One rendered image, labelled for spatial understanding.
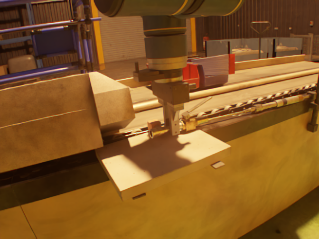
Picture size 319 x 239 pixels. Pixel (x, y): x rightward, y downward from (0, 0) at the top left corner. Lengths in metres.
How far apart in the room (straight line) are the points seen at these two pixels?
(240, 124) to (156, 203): 0.41
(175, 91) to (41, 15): 10.61
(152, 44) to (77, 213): 0.52
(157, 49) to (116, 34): 10.66
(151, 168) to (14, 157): 0.34
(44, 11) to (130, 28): 4.05
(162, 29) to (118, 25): 10.73
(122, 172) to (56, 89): 0.26
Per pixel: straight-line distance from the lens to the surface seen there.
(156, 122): 0.65
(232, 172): 0.91
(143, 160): 0.53
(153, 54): 0.54
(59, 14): 11.01
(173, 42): 0.53
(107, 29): 11.09
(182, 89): 0.54
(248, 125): 0.86
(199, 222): 0.96
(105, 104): 0.55
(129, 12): 0.33
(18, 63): 9.61
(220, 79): 1.35
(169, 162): 0.51
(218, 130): 0.76
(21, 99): 0.58
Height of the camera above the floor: 1.08
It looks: 22 degrees down
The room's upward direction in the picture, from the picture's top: 5 degrees counter-clockwise
